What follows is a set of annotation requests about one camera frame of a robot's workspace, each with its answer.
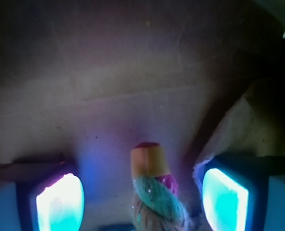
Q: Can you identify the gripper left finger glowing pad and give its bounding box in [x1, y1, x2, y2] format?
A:
[0, 162, 85, 231]

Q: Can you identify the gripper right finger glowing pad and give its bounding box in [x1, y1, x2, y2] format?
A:
[202, 155, 285, 231]

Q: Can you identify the brown paper bag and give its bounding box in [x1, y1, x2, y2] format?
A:
[0, 0, 285, 231]

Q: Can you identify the multicolored twisted rope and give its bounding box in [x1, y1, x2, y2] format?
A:
[130, 141, 190, 231]

